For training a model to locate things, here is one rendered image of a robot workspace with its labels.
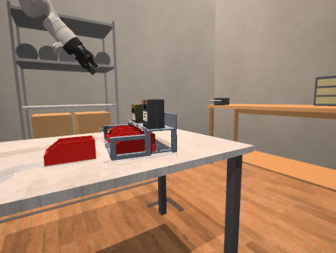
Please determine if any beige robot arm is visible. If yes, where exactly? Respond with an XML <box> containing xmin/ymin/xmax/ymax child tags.
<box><xmin>19</xmin><ymin>0</ymin><xmax>76</xmax><ymax>55</ymax></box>

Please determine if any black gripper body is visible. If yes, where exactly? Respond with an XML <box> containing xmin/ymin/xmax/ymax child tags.
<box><xmin>63</xmin><ymin>37</ymin><xmax>84</xmax><ymax>57</ymax></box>

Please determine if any grey metal shelf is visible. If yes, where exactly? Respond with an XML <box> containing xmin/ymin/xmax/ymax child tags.
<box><xmin>100</xmin><ymin>112</ymin><xmax>177</xmax><ymax>161</ymax></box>

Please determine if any black tool case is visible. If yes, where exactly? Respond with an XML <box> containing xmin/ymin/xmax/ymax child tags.
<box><xmin>142</xmin><ymin>99</ymin><xmax>164</xmax><ymax>129</ymax></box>

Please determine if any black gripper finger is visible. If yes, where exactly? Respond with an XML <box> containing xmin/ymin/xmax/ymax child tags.
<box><xmin>75</xmin><ymin>56</ymin><xmax>95</xmax><ymax>75</ymax></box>
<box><xmin>76</xmin><ymin>45</ymin><xmax>99</xmax><ymax>70</ymax></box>

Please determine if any olive green tool case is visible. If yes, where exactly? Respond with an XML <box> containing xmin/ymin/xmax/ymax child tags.
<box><xmin>132</xmin><ymin>104</ymin><xmax>143</xmax><ymax>123</ymax></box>

